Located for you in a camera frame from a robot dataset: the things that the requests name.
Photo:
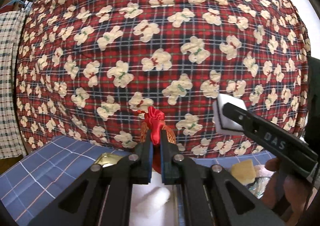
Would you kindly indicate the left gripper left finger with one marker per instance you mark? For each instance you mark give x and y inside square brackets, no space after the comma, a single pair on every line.
[143,166]

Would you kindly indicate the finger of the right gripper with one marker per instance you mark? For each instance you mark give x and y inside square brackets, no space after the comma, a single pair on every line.
[294,152]

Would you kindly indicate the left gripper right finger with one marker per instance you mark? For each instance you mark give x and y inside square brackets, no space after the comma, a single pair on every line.
[169,170]

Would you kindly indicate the fluffy white pink puff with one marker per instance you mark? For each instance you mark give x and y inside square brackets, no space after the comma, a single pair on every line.
[261,171]

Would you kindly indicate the red fabric pouch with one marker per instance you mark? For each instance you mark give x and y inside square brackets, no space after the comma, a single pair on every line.
[154,121]

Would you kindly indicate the clear plastic bag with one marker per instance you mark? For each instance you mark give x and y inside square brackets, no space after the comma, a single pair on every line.
[258,187]

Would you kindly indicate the tan sponge block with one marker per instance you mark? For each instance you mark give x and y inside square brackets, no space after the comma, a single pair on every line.
[244,172]

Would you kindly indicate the right hand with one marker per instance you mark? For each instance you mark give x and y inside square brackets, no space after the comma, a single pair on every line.
[296,192]

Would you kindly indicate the gold rectangular tin box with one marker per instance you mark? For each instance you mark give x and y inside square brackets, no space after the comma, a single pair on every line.
[108,159]

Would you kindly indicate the blue plaid tablecloth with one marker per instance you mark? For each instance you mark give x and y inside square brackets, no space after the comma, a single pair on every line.
[30,185]

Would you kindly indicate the red plaid bear blanket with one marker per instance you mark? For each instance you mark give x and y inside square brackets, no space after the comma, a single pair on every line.
[96,70]

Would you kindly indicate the green white checked cloth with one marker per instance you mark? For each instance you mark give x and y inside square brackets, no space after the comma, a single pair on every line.
[11,28]

